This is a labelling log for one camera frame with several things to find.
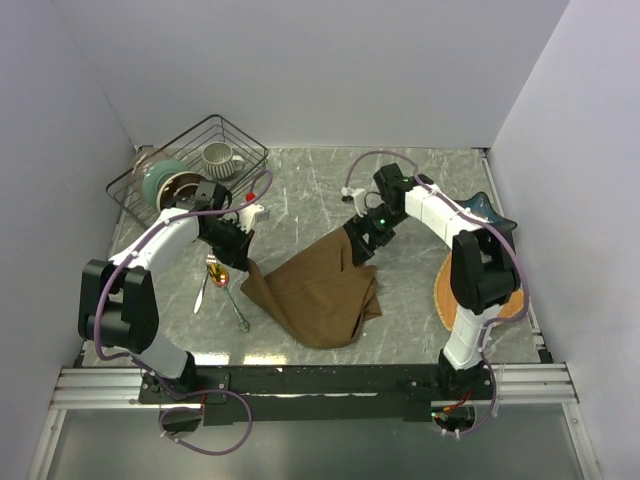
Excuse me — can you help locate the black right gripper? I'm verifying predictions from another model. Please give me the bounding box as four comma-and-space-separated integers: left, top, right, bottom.
344, 204, 408, 267

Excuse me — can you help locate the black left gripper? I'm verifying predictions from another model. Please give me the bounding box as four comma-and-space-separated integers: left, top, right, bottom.
200, 219, 255, 272

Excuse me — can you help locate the brown cloth napkin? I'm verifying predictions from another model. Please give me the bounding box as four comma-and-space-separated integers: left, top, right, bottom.
241, 227, 382, 349

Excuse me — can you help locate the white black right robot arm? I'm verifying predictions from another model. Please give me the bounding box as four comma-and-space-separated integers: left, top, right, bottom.
341, 164, 522, 399

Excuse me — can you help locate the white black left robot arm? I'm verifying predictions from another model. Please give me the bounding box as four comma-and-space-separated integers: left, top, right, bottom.
78, 180, 266, 402

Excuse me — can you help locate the iridescent spoon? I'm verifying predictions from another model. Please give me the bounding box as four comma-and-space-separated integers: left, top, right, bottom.
208, 262, 250, 333

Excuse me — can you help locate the silver fork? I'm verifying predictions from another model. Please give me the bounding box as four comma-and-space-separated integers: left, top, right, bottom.
193, 253, 217, 314

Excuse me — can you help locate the brown ceramic bowl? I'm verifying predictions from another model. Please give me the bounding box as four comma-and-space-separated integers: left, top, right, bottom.
156, 171, 207, 211

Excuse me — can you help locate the orange woven placemat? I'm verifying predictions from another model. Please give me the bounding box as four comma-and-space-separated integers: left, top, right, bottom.
433, 253, 524, 332

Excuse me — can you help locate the striped ceramic mug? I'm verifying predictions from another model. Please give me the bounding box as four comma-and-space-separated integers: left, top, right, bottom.
201, 142, 246, 181

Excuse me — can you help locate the green ceramic bowl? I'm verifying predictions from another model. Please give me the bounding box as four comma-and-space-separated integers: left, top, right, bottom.
142, 159, 188, 211

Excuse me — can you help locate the blue star-shaped dish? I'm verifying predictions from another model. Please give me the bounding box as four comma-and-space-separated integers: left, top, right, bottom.
456, 192, 518, 233

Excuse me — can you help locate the clear glass jar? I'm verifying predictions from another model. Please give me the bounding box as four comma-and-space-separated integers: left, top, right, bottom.
131, 148, 163, 188

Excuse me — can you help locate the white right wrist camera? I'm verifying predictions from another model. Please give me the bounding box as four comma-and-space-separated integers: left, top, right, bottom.
341, 186, 367, 211

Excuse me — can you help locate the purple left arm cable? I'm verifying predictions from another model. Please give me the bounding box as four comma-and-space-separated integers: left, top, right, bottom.
94, 170, 275, 455

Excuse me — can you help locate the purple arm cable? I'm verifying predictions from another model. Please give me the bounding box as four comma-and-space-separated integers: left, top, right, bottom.
94, 170, 275, 455
344, 149, 530, 441

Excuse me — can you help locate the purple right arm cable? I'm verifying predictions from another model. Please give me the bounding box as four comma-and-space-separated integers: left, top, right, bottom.
344, 149, 530, 441

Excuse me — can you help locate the aluminium frame rail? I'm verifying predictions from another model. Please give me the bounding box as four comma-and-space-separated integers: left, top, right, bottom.
49, 364, 578, 410

